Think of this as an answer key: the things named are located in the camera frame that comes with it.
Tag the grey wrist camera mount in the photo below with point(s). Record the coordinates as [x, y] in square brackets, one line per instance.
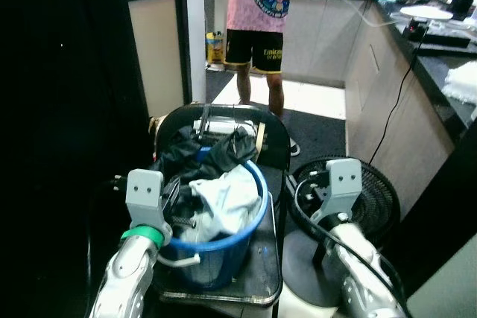
[143, 199]
[341, 184]

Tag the white garment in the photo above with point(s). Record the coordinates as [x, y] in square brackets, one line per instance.
[227, 199]

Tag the black chair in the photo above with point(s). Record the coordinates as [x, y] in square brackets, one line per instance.
[272, 258]

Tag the black floor fan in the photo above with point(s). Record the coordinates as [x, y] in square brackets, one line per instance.
[376, 199]

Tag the white folded cloth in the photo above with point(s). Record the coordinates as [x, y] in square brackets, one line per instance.
[462, 83]

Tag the black garment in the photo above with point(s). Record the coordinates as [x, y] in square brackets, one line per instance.
[216, 150]

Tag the beige counter cabinet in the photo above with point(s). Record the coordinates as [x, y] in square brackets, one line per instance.
[387, 109]

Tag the white round plate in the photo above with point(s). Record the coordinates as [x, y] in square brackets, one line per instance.
[427, 12]

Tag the black framed beige door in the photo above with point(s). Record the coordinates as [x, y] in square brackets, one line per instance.
[156, 57]

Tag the black power adapter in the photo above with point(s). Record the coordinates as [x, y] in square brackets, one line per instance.
[416, 30]

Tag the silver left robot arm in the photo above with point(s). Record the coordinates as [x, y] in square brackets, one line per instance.
[123, 281]

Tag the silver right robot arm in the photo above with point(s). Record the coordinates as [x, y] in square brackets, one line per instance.
[361, 266]

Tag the blue plastic laundry basket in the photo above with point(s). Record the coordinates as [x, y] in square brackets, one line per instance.
[223, 255]

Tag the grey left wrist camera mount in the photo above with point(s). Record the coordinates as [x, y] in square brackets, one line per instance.
[143, 199]

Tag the person in pink shirt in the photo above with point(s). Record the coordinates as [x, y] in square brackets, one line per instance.
[257, 5]

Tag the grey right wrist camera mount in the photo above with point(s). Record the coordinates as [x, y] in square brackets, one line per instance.
[341, 184]

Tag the yellow bottle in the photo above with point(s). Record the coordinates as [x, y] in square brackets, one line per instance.
[215, 48]

